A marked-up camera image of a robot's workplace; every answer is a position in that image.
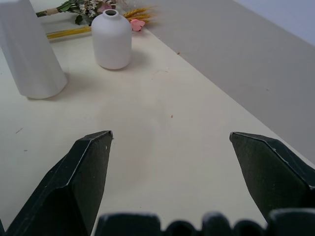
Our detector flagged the small white bottle vase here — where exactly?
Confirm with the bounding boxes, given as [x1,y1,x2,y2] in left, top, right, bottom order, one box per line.
[91,9,132,70]

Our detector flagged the mixed dried flower bouquet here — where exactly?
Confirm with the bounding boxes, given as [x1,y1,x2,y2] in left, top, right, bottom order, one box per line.
[35,0,119,25]

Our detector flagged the yellow wheat stalk bundle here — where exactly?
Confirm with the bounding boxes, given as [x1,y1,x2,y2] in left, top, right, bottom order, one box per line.
[46,6,156,40]

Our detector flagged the tall white faceted vase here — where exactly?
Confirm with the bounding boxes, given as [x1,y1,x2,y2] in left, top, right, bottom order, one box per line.
[0,0,68,100]

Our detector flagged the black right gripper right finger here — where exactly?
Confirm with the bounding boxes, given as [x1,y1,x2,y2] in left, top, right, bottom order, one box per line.
[229,132,315,225]

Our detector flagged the pink artificial flower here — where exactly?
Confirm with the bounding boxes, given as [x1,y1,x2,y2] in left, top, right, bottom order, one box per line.
[130,19,146,32]

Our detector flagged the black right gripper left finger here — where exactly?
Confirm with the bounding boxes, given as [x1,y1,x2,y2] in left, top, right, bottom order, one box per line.
[4,130,114,236]

